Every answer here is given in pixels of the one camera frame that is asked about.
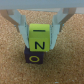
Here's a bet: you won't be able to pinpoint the yellow block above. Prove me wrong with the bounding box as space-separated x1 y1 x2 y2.
27 23 52 53

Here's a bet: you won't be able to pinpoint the purple block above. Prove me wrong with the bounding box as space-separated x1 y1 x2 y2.
24 45 45 65

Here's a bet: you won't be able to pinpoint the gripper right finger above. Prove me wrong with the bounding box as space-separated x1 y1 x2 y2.
48 7 84 50

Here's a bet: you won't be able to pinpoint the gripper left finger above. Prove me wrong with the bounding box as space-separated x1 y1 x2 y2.
0 9 32 47

